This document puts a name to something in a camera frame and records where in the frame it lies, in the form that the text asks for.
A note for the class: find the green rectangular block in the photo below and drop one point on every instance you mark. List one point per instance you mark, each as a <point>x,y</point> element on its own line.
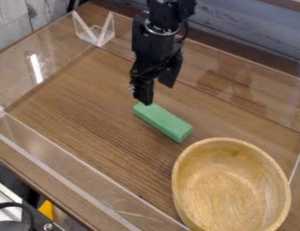
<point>163,121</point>

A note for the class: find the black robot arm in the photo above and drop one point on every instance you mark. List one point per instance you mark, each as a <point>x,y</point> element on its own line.
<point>179,8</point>

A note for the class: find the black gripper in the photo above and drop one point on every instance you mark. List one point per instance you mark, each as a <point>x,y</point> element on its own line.
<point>156,50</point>

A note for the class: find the brown wooden bowl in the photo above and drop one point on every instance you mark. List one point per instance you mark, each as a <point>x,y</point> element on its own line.
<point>229,187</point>

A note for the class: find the clear acrylic corner bracket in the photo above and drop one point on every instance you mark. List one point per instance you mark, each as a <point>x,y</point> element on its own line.
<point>98,35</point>

